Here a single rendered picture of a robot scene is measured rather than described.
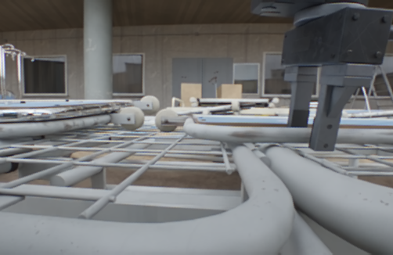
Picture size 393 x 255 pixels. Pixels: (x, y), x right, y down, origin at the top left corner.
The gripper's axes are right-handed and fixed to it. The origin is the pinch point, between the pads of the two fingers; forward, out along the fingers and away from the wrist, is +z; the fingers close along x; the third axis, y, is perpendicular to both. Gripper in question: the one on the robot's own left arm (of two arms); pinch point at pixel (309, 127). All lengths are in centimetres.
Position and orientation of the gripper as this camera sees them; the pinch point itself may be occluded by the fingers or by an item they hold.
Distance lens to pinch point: 31.2
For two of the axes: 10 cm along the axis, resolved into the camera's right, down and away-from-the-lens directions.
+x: -0.3, -2.7, 9.6
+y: 10.0, 0.2, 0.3
